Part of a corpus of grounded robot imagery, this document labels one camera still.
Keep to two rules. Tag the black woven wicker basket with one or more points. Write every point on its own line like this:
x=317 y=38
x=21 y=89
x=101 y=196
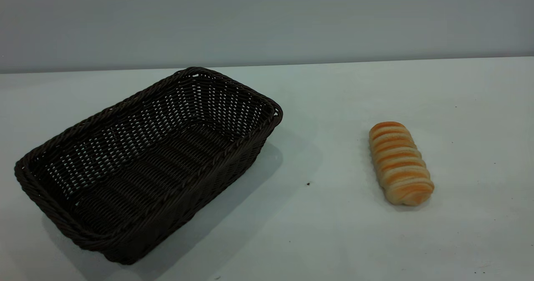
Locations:
x=167 y=176

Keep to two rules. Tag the striped orange bread roll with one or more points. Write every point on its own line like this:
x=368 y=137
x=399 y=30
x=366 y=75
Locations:
x=399 y=164

